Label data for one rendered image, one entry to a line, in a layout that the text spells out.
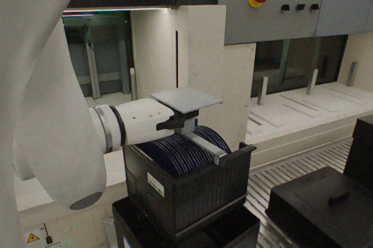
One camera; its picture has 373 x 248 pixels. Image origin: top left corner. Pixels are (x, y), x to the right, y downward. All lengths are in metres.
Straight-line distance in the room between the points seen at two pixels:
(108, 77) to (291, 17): 1.08
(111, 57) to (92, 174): 1.38
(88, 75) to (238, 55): 1.00
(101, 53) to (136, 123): 1.25
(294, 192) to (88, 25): 1.01
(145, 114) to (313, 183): 0.69
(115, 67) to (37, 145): 1.42
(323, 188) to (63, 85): 0.86
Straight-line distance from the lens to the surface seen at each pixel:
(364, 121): 1.18
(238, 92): 0.99
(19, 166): 0.43
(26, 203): 0.95
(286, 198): 0.92
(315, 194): 0.97
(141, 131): 0.46
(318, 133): 1.46
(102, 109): 0.46
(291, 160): 1.31
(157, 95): 0.57
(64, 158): 0.34
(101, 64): 1.70
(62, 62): 0.32
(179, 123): 0.48
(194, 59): 0.80
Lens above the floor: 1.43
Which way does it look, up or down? 25 degrees down
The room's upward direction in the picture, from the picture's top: straight up
